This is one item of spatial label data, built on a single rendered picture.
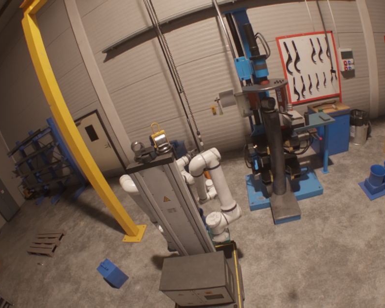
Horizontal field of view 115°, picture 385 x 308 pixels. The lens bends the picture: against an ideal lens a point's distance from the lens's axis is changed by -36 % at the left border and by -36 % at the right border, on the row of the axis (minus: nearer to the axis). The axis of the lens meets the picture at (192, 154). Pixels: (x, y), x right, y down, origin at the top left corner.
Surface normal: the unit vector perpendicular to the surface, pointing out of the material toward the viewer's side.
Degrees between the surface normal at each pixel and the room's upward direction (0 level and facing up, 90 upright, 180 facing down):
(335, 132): 90
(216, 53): 90
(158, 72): 90
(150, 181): 90
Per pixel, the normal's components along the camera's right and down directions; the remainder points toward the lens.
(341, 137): -0.14, 0.48
